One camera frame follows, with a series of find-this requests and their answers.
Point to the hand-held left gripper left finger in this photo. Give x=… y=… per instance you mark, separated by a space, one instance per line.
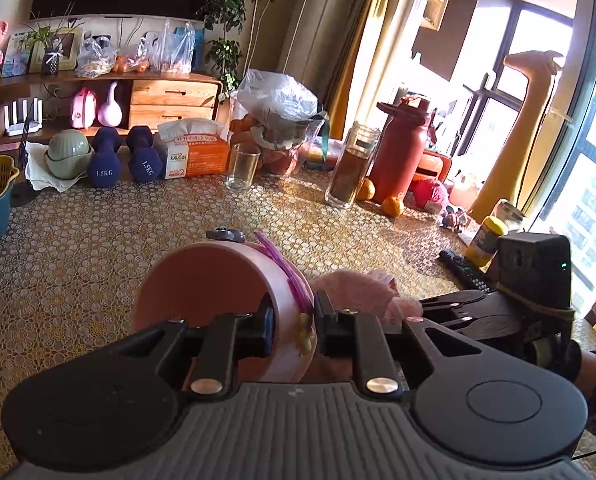
x=268 y=332

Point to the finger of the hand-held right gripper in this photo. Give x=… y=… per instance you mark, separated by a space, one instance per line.
x=455 y=321
x=455 y=299

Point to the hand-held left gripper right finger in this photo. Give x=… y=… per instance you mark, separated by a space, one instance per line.
x=325 y=332

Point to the pink fluffy cloth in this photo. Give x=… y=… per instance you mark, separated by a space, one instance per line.
x=363 y=290

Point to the pink bowl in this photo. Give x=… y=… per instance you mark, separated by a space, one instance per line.
x=212 y=285

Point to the black remote control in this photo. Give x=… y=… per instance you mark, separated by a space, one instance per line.
x=460 y=267

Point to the yellow lidded jar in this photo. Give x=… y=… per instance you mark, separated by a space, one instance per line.
x=485 y=242

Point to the small toy figure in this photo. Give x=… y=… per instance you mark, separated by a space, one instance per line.
x=455 y=219

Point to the orange fruit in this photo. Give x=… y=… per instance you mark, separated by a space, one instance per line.
x=393 y=206
x=366 y=190

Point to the tall yellow animal toy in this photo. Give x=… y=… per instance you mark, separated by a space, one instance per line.
x=515 y=150

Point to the orange box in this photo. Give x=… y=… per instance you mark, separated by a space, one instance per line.
x=435 y=165

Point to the red thermos bottle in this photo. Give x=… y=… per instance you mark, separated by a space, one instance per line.
x=400 y=155

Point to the glass bottle with brown tea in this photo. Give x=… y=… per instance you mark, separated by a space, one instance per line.
x=350 y=170

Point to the empty drinking glass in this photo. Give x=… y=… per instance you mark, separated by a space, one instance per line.
x=243 y=167

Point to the colourful striped container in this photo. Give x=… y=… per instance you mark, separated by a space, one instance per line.
x=323 y=152

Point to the orange and white tissue pack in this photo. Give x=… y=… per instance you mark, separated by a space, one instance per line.
x=192 y=152

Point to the navy blue dumbbell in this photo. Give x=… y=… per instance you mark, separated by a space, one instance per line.
x=104 y=160
x=141 y=157

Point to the large plastic bag of fruit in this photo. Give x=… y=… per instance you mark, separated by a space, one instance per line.
x=278 y=105

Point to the wooden television cabinet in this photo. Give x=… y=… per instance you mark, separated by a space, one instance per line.
x=172 y=92

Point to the yellow curtain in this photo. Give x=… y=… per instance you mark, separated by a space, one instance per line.
x=363 y=50

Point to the green round pot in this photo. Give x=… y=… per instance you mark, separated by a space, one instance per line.
x=67 y=155

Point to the pink kettlebell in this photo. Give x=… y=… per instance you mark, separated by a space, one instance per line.
x=110 y=110

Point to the white cloth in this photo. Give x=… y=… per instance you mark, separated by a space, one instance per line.
x=35 y=172

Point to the pink small case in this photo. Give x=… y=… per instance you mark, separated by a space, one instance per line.
x=82 y=108

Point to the clear plastic bag with boxes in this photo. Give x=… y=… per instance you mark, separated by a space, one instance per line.
x=170 y=50

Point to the indoor green tree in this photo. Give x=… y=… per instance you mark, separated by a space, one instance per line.
x=227 y=25

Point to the clear plastic bag with fruit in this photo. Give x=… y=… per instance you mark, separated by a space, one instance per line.
x=95 y=57

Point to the white router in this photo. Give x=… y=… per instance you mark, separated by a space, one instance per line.
x=24 y=117

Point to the small plant in black vase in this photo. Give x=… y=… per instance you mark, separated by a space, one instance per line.
x=51 y=62

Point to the blue picture card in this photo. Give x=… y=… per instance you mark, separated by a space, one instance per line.
x=15 y=55

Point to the light green photo frame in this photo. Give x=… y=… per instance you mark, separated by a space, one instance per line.
x=70 y=50

